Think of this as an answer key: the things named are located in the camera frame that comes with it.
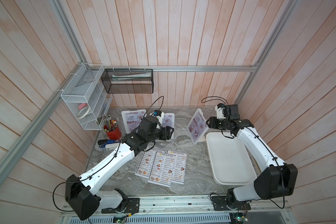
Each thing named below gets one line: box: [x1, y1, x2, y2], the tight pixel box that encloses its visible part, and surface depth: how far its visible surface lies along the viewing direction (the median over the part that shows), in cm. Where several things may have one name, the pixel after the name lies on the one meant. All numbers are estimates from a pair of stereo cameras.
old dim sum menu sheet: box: [167, 149, 188, 185], surface depth 89 cm
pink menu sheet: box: [188, 112, 208, 143], surface depth 95 cm
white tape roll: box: [77, 106, 91, 119], surface depth 81 cm
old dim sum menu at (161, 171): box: [147, 151, 176, 188], surface depth 87 cm
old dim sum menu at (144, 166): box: [134, 147, 166, 179], surface depth 90 cm
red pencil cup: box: [103, 124, 122, 140], surface depth 95 cm
